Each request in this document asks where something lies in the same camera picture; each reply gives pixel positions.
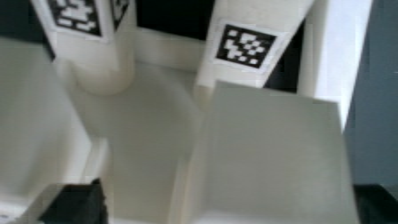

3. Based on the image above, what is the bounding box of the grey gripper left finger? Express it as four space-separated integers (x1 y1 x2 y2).
11 178 112 224

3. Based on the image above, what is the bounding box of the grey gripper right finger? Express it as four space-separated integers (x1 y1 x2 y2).
353 184 398 224

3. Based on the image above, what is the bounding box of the white chair seat part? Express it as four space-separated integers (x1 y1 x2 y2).
0 37 359 224

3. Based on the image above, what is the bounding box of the white chair leg block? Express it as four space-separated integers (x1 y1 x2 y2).
30 0 135 95

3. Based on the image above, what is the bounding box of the white chair leg with tag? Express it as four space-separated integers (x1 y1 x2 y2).
194 0 314 101

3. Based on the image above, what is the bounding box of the white U-shaped fence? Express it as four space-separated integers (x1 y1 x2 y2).
297 0 373 126

